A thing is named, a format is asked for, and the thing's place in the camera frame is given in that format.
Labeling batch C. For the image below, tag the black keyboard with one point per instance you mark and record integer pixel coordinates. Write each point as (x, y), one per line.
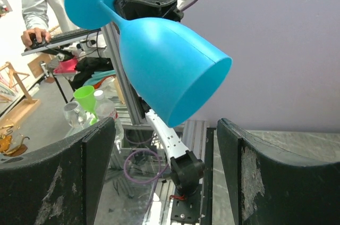
(74, 34)

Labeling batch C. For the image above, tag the green plastic wine glass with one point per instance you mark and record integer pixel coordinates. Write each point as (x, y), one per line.
(85, 97)

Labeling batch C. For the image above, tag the aluminium vertical frame post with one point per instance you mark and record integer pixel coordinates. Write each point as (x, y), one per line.
(130, 96)

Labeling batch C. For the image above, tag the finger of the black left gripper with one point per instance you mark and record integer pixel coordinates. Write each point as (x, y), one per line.
(136, 9)

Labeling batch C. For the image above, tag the blue wine glass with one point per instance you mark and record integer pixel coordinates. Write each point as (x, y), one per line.
(169, 65)

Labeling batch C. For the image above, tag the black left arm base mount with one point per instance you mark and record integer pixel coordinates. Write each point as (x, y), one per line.
(188, 209)

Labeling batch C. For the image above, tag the black computer mouse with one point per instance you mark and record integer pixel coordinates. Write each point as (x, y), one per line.
(36, 43)

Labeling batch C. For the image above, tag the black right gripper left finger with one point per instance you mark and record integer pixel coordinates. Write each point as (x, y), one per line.
(60, 183)

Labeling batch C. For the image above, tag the clear glass wine glass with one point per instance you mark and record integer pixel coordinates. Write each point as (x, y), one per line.
(75, 115)

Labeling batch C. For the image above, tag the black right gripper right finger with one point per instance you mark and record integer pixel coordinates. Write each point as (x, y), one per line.
(270, 185)

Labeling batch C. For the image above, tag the clear plastic water bottle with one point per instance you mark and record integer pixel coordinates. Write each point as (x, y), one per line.
(106, 108)

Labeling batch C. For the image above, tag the wooden stand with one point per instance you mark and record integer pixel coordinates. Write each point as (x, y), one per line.
(16, 102)

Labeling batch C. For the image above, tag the person's grey sleeved forearm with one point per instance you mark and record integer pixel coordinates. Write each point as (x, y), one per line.
(34, 13)

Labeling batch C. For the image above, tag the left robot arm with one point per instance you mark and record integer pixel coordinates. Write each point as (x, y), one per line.
(186, 169)

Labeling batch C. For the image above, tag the aluminium frame rail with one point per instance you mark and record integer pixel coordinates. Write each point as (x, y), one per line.
(194, 136)

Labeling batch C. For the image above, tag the person's hand on mouse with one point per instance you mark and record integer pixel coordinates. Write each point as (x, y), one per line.
(25, 37)

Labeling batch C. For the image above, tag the pile of cloths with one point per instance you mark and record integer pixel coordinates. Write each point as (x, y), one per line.
(87, 71)

